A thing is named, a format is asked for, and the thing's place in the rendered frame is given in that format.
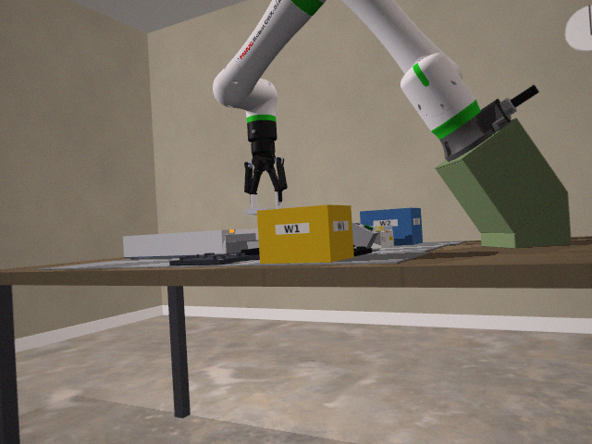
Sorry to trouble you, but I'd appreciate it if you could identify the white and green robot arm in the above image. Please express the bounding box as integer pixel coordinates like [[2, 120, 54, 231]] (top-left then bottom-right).
[[213, 0, 539, 162]]

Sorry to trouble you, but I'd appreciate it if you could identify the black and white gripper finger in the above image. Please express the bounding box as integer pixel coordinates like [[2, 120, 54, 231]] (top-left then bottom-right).
[[263, 157, 288, 209], [244, 160, 263, 209]]

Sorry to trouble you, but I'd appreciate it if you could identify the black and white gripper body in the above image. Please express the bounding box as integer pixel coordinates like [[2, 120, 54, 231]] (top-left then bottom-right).
[[251, 141, 276, 172]]

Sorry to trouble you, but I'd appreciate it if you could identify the blue open-top bin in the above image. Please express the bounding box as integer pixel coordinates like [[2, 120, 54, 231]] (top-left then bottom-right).
[[360, 208, 423, 245]]

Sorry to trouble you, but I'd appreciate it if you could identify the grey bench mat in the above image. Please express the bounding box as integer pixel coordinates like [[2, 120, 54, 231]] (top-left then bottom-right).
[[38, 240, 467, 270]]

